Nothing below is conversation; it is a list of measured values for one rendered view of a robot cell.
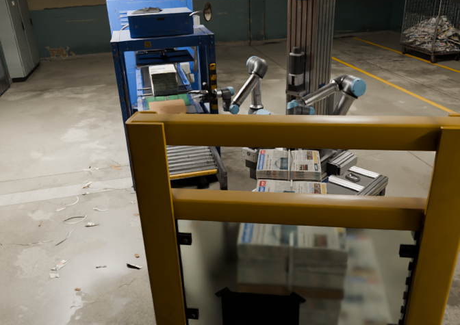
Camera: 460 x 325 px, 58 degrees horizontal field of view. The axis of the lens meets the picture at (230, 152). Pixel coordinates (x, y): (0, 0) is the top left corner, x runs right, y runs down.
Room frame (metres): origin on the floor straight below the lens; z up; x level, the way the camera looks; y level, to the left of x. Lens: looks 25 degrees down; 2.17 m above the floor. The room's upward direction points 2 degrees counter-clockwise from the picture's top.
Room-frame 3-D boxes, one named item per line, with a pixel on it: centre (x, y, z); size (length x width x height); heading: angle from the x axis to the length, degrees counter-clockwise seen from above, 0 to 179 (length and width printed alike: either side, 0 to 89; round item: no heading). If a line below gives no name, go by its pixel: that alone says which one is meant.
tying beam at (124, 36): (4.24, 0.63, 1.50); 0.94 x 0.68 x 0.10; 101
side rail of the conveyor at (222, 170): (3.29, 0.18, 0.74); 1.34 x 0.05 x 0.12; 11
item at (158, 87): (4.80, 0.74, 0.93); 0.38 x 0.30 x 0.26; 11
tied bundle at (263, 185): (1.85, -0.31, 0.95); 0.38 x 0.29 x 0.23; 80
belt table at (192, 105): (4.24, 0.63, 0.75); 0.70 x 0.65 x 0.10; 11
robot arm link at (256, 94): (3.31, -0.24, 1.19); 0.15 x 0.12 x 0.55; 20
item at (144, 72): (5.34, 0.85, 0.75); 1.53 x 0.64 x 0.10; 11
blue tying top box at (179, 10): (4.24, 0.63, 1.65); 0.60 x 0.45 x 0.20; 101
